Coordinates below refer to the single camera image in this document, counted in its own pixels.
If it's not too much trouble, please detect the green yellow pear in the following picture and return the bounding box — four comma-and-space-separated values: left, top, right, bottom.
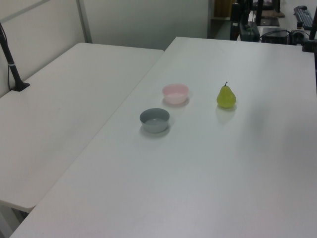
216, 81, 237, 109

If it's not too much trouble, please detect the grey plastic bowl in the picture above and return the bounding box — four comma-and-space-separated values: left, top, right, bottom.
139, 108, 170, 134

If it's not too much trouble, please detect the pink plastic bowl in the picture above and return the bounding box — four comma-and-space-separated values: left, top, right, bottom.
161, 83, 189, 105

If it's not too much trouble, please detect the white side table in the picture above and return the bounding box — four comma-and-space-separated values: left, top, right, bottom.
0, 42, 165, 214

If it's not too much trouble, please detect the black box with green light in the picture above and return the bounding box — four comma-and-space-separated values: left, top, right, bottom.
238, 21, 260, 42

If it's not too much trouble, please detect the black electronics box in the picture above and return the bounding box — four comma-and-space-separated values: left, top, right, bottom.
260, 27, 291, 44

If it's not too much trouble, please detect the black computer keyboard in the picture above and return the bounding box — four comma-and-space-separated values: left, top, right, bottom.
293, 6, 314, 28

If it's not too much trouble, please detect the grey partition frame post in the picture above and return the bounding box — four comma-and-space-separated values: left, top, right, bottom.
76, 0, 93, 44

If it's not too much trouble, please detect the black camera pole white band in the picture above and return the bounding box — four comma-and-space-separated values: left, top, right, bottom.
0, 22, 31, 92

